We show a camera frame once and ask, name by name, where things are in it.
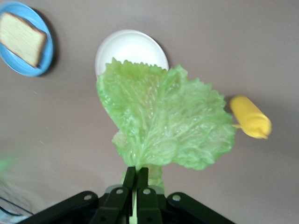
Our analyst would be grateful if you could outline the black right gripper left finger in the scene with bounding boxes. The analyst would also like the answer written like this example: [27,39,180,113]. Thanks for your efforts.
[90,167,136,224]

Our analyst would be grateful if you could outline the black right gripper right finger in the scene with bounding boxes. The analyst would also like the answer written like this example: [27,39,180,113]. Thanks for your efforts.
[136,167,162,224]

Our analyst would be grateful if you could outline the green lettuce leaf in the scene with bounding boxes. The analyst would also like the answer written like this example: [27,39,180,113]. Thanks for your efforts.
[96,57,236,196]

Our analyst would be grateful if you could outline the brown bread slice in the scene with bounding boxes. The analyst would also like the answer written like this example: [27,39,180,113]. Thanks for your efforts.
[0,12,48,68]

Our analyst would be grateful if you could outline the beige round plate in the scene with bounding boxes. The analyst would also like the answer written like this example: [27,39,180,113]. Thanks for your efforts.
[94,29,170,81]

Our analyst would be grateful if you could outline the blue round plate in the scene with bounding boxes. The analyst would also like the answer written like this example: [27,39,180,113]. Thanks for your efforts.
[0,0,54,77]

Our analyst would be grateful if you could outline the yellow squeeze sauce bottle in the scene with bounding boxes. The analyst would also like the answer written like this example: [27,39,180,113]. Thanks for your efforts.
[229,95,272,140]

